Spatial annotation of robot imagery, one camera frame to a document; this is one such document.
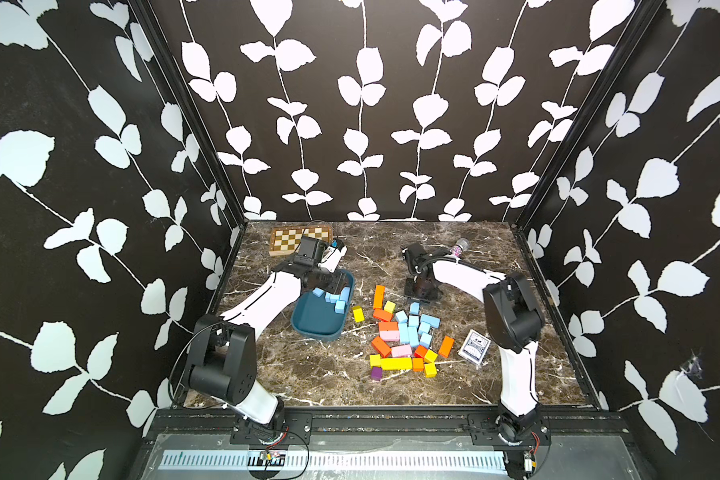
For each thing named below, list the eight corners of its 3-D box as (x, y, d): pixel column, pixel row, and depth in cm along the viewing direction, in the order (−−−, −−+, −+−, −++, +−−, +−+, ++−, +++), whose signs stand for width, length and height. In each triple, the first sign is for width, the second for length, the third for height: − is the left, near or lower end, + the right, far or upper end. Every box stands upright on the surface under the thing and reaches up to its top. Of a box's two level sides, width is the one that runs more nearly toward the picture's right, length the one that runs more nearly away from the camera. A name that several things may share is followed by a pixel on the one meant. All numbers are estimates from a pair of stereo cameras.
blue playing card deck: (457, 354, 89) (458, 351, 87) (468, 331, 94) (470, 328, 92) (479, 367, 86) (482, 365, 85) (490, 343, 91) (492, 340, 89)
